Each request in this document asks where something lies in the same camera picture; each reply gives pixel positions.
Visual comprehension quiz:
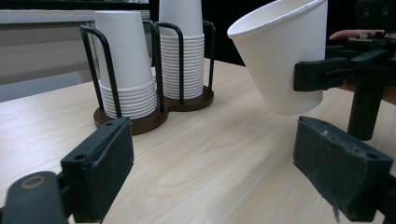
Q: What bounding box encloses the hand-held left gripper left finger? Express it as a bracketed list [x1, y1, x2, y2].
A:
[60, 116, 135, 224]

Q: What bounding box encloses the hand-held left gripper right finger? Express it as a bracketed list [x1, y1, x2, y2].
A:
[292, 115, 394, 224]

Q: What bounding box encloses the white paper cup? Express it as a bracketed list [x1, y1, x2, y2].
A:
[226, 0, 329, 117]

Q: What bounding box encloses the dark wire cup holder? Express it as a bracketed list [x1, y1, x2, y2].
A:
[78, 19, 217, 135]

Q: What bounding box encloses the tall stack of paper cups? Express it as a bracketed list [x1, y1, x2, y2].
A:
[158, 0, 205, 101]

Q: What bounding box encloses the black curtain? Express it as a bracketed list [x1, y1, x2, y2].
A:
[148, 0, 396, 68]

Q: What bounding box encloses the short stack of paper cups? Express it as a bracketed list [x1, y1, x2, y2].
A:
[93, 10, 158, 120]

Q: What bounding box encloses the pale wooden shelf unit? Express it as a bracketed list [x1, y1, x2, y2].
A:
[0, 0, 157, 104]

